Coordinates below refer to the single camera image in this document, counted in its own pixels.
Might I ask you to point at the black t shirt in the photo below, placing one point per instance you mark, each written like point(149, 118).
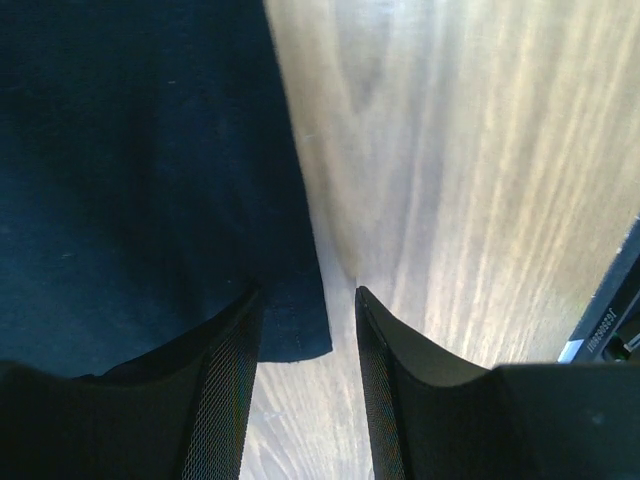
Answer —
point(148, 177)

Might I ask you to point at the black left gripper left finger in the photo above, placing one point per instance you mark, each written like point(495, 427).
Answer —
point(179, 411)

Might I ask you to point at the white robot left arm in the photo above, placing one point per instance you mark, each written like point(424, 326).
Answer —
point(610, 320)

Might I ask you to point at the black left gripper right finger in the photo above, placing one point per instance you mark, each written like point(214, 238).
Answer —
point(434, 415)

